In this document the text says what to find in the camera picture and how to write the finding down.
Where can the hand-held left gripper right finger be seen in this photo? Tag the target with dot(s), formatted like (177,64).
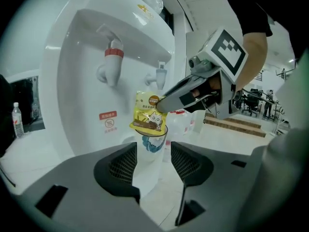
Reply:
(217,178)

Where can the yellow snack packet item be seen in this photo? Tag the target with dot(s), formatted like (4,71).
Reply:
(144,110)

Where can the wooden steps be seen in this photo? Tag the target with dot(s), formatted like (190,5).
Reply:
(236,126)

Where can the small clear plastic bottle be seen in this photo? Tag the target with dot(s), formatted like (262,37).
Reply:
(18,122)

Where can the small white tap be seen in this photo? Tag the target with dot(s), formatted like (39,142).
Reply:
(158,77)

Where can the empty clear water jug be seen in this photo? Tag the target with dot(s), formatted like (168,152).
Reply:
(182,126)

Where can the person's black shirt sleeve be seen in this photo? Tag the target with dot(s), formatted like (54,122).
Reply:
(251,11)

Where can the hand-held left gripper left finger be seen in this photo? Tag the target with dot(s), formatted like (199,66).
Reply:
(72,178)

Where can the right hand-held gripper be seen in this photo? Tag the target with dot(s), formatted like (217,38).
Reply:
(227,49)

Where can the black office chair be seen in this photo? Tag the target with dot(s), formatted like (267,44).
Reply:
(252,103)

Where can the person's right forearm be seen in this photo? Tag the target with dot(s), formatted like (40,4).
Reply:
(254,57)

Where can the person's right hand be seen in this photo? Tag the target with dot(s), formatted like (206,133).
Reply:
(214,83)

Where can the metal railing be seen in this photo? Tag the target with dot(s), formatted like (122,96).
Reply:
(277,110)

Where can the white water dispenser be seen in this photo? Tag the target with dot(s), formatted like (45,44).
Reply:
(79,100)

